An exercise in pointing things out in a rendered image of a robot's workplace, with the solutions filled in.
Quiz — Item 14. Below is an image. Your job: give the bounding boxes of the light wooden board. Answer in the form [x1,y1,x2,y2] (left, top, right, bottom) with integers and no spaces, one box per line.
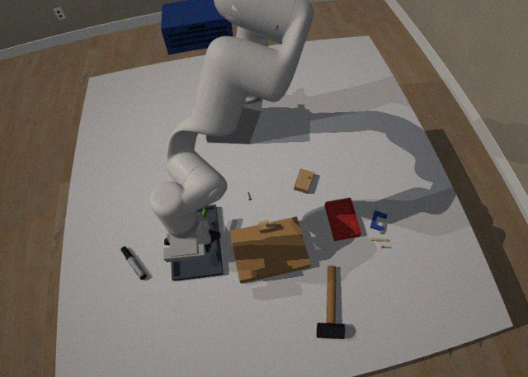
[229,216,311,284]

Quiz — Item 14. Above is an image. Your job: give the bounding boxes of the small tan wooden block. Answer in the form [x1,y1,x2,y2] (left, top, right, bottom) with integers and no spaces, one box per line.
[294,168,314,194]

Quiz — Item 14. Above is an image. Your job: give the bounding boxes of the mallet with black head and wooden handle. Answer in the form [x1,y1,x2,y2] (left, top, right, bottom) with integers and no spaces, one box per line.
[317,266,345,339]

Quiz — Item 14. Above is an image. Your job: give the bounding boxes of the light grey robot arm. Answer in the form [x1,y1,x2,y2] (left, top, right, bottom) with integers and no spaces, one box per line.
[150,0,314,262]

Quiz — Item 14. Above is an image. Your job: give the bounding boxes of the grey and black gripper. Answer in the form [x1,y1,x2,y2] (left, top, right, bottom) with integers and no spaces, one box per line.
[164,219,220,252]

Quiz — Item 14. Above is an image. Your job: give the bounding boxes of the small light wooden block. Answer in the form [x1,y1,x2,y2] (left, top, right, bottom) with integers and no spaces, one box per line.
[259,221,276,233]

